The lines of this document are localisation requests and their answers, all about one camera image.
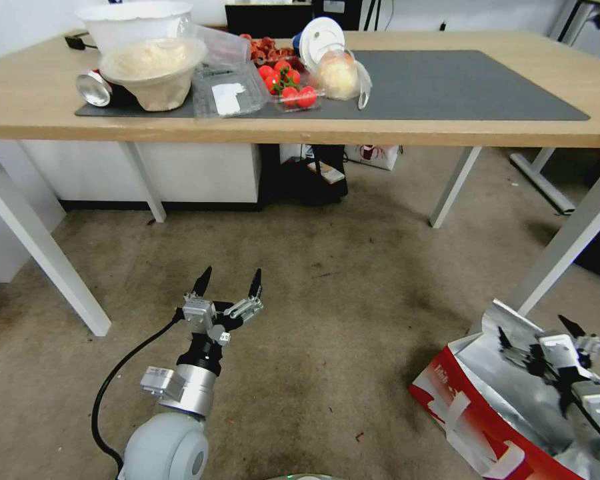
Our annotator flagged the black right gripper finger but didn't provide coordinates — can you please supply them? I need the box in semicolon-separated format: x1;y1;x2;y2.
497;325;539;369
557;314;600;357

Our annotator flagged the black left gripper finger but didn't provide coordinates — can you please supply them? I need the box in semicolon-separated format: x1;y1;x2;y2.
182;265;213;305
223;268;265;321

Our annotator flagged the red foil food delivery bag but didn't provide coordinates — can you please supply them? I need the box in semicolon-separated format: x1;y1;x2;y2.
408;298;600;480

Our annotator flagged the black bag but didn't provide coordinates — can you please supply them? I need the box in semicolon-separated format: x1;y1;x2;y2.
259;143;351;207

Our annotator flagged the white paper bag red print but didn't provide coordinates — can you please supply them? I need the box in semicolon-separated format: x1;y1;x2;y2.
343;144;404;172

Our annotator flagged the lidded bowl with beige food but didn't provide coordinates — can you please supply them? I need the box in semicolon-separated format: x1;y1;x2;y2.
98;37;209;113

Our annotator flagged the plastic bag with bread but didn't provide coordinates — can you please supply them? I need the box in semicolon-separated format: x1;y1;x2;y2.
309;43;374;111

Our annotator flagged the white cabinet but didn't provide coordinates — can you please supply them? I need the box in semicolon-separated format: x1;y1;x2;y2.
19;140;262;207

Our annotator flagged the white robot front shell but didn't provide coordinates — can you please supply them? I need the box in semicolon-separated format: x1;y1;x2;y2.
265;471;352;480

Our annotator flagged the clear plastic clamshell container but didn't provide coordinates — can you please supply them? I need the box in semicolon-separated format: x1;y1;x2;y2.
191;61;271;121

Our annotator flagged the clear box of tomatoes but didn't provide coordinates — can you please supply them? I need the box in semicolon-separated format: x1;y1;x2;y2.
256;57;324;113

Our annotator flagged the wooden table with white legs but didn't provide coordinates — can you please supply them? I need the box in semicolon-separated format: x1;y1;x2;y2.
0;29;600;337

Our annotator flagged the red soda can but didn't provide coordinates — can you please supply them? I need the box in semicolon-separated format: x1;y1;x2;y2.
75;69;115;108

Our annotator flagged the container of red snacks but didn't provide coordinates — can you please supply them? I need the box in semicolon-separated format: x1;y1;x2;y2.
239;33;302;67

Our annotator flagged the blue cup with white lid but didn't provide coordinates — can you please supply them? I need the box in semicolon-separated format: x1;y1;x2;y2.
291;15;347;72

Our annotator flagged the grey desk mat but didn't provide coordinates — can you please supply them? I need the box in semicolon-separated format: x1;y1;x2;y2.
74;49;592;123

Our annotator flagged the black monitor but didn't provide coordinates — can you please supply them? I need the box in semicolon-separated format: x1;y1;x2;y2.
224;0;315;39

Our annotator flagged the large white plastic bowl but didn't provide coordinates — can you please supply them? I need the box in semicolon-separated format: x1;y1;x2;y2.
76;1;195;57

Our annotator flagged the black power adapter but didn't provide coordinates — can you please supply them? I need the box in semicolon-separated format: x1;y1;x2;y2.
63;31;99;51

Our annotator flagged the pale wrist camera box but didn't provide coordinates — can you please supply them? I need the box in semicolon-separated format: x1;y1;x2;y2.
538;333;585;372
181;294;217;335

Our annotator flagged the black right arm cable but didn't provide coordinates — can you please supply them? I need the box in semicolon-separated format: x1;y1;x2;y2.
557;383;600;457

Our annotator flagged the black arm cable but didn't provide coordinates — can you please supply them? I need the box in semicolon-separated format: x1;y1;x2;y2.
557;383;600;457
90;309;186;467

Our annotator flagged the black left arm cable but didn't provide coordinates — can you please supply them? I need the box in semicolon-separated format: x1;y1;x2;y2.
90;309;186;467

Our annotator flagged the white desk leg frame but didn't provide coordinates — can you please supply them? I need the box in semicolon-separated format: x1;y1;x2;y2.
509;147;577;215

